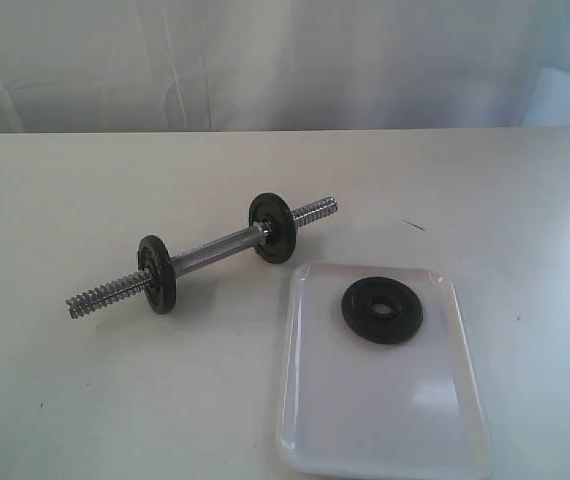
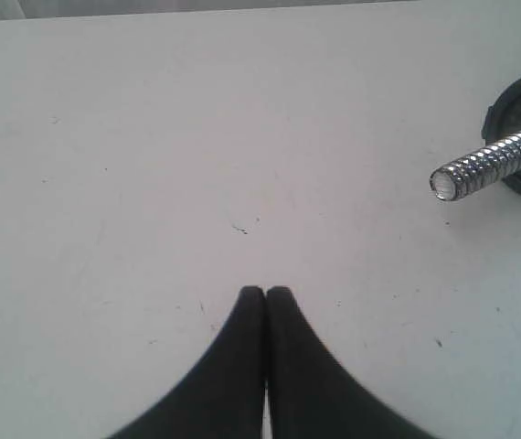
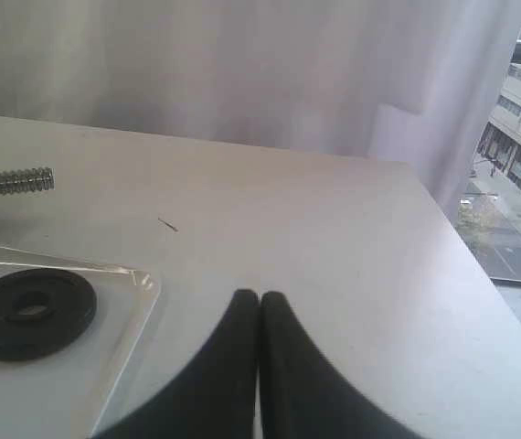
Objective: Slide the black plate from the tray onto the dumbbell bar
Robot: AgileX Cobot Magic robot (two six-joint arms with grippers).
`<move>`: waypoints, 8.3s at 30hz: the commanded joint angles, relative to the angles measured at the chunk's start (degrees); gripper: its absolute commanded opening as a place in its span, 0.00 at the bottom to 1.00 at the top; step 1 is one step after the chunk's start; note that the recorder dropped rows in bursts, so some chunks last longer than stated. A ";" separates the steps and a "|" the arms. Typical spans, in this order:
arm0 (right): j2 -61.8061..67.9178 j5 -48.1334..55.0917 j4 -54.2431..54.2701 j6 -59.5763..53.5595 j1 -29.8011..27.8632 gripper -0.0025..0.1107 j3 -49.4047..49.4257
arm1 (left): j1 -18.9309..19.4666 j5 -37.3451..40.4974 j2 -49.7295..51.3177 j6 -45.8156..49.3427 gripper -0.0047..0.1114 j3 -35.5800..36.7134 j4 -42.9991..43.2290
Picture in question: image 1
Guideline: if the white rectangular plastic tray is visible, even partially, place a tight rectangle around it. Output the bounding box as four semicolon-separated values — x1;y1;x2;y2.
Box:
276;262;490;479

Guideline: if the small dark twig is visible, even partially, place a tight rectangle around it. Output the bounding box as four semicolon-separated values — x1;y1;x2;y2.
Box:
403;219;427;232

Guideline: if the white sheer curtain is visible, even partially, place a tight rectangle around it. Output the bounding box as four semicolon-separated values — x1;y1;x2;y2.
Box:
0;1;570;133

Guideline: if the black weight plate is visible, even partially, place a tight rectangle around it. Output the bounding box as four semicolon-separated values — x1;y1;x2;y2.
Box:
137;235;177;315
341;277;423;345
248;192;297;264

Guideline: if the chrome threaded dumbbell bar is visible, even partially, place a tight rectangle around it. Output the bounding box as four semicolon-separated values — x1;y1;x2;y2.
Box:
65;196;338;319

